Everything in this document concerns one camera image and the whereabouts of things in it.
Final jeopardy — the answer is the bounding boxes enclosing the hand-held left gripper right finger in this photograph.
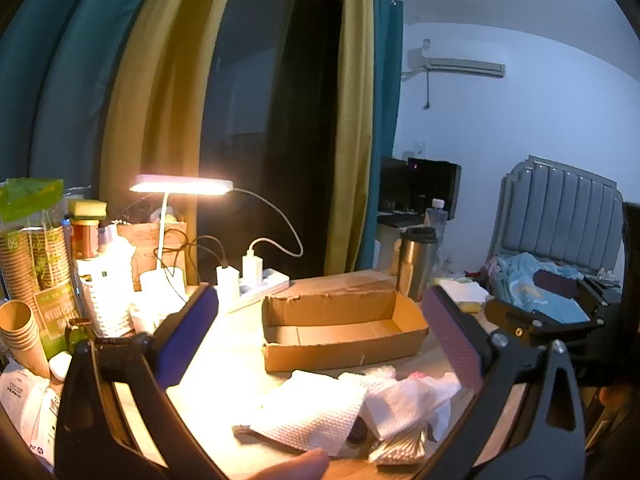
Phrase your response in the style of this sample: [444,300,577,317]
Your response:
[422,285,586,480]

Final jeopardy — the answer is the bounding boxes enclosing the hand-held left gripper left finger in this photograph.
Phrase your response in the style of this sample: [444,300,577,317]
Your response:
[54,282,221,480]

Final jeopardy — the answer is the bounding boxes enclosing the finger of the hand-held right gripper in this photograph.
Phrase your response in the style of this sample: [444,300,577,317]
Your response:
[532,269,621,311]
[485,299,603,347]

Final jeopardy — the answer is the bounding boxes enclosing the cardboard box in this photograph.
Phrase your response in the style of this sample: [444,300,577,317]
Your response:
[261,287,431,373]

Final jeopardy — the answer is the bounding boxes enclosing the bag of cotton swabs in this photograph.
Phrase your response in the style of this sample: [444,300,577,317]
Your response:
[367,427,428,465]

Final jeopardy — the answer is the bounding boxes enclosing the white paper towel sheet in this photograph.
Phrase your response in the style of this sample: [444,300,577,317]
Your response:
[232,370,368,458]

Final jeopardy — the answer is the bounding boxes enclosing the person's left hand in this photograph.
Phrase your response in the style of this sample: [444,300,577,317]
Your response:
[235,448,329,480]

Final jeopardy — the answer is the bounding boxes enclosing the light blue clothes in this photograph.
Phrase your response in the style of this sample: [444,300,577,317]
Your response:
[487,252,591,325]

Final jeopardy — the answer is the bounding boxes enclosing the white folded napkin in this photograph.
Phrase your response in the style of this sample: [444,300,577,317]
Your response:
[440,280,488,307]

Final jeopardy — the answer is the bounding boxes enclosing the large white charger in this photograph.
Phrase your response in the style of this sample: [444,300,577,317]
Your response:
[216,265,240,306]

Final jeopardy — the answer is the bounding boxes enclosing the white woven basket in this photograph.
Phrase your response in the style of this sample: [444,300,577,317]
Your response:
[75,255,138,338]

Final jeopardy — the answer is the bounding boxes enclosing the steel travel tumbler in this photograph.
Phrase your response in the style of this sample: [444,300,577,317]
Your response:
[395,226,439,302]

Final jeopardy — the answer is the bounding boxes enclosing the white power strip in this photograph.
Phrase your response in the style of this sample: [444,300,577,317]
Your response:
[227,267,291,313]

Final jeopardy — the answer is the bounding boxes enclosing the brown paper bag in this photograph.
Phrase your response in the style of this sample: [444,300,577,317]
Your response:
[116,220,188,293]

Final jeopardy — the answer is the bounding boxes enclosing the clear water bottle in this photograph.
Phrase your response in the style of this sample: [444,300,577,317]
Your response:
[424,198,448,256]

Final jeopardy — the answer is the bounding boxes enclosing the small white case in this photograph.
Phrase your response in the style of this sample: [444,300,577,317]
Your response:
[48,351,73,383]

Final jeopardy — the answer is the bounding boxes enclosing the red can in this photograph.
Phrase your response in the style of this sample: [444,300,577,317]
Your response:
[70,217,103,261]

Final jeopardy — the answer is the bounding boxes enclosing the white desk lamp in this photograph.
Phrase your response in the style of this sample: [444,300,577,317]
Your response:
[129,174,233,306]

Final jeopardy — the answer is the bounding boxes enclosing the yellow green sponge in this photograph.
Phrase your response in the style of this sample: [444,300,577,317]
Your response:
[67,199,108,221]

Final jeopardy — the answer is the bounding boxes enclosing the black monitor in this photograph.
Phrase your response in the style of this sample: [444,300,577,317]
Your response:
[380,156,462,221]

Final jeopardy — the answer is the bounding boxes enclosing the stack of brown paper cups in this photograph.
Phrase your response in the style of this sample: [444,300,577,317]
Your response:
[0,300,51,378]

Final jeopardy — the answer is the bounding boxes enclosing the bagged sleeve of paper cups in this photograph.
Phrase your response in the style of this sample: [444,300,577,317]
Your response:
[0,177,76,361]

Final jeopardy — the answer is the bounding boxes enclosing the white printed packet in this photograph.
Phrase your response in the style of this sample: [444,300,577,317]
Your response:
[0,365,63,466]

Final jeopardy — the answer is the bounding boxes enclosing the yellow curtain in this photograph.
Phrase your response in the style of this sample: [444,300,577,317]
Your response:
[325,0,376,276]
[100,0,243,241]

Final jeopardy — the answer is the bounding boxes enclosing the white air conditioner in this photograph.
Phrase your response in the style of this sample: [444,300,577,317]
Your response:
[407,47,506,80]

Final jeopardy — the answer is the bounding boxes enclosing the dark window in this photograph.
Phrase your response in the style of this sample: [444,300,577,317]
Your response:
[197,0,346,281]

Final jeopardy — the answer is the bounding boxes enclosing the black cable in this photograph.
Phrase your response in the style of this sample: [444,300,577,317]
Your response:
[155,227,231,291]

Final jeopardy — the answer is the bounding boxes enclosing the white charging cable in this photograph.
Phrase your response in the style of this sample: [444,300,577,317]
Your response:
[232,188,304,261]

